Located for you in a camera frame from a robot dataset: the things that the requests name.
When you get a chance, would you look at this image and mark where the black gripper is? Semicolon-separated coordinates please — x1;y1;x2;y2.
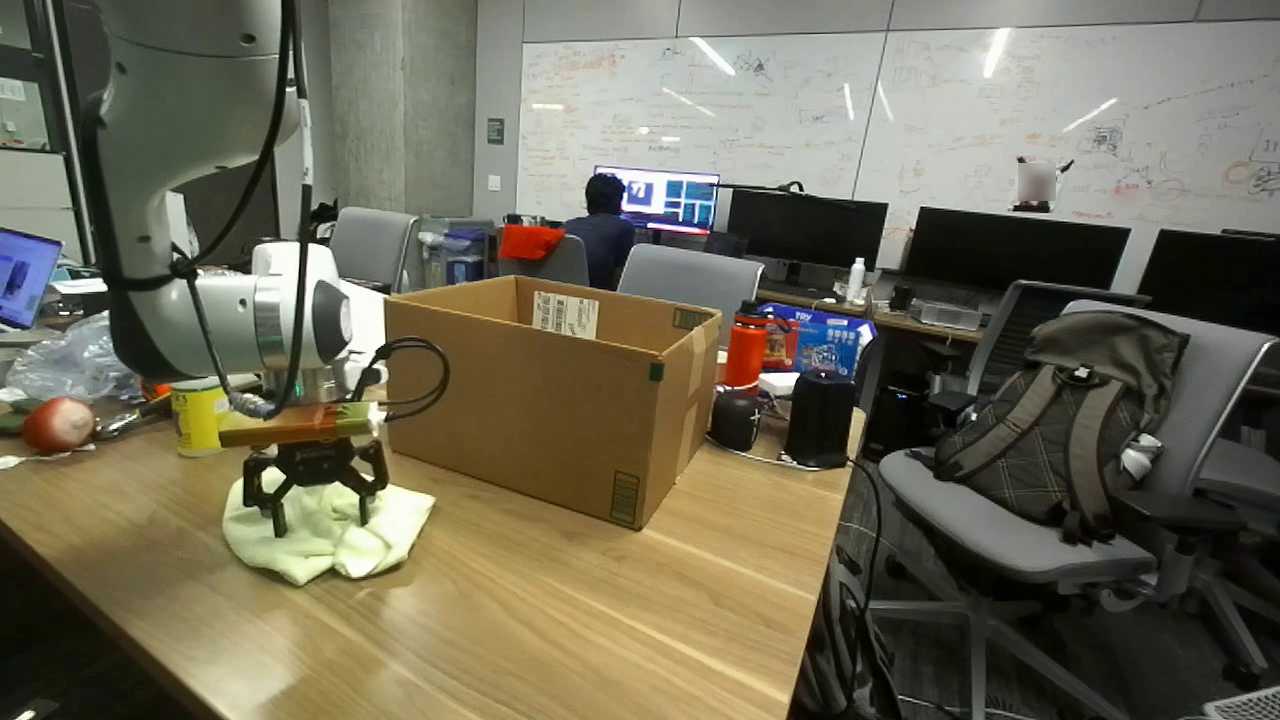
238;434;396;540

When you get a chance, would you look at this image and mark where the cream white towel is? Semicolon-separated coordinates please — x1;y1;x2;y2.
217;471;438;590

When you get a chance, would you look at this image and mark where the brown cardboard box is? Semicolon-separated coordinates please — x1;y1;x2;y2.
382;272;722;531

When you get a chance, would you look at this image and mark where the blue printed box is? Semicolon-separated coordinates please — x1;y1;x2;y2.
757;299;876;382

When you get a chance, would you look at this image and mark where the yellow cup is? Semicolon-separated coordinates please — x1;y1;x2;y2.
169;377;230;456

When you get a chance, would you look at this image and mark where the grey office chair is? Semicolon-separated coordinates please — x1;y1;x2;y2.
872;295;1280;720
329;205;422;295
611;239;767;334

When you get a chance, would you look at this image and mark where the red round ball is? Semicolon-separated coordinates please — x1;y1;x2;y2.
21;397;100;456

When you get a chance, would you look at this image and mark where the blue plastic container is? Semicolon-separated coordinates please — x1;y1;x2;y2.
438;218;499;286

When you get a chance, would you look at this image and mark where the clear plastic bag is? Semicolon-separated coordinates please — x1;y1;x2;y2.
2;313;137;404

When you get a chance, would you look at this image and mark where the laptop with blue screen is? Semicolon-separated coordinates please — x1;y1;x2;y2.
0;225;68;332

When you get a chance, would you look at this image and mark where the seated person in dark shirt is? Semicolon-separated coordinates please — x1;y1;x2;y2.
556;169;637;291

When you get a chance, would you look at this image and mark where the small black cube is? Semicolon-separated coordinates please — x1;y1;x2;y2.
708;389;767;456

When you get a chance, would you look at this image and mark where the orange bottle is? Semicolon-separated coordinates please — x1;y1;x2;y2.
719;313;772;392

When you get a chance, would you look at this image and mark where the monitor with lit screen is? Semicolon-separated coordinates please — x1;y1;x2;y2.
602;165;722;247

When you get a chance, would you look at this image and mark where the black cylinder container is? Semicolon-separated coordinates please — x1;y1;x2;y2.
781;368;856;471

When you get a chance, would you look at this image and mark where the black monitor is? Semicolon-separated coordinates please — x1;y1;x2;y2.
1137;225;1280;334
901;205;1137;295
722;185;891;299

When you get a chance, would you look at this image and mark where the whiteboard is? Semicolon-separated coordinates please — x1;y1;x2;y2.
514;14;1280;230

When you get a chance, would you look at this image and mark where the grey-brown backpack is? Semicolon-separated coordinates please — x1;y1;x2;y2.
933;308;1193;545

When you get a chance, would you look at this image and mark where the llama figure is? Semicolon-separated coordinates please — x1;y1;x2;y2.
1011;152;1081;214

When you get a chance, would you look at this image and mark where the tan wrist camera block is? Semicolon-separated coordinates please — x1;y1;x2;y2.
217;400;393;453

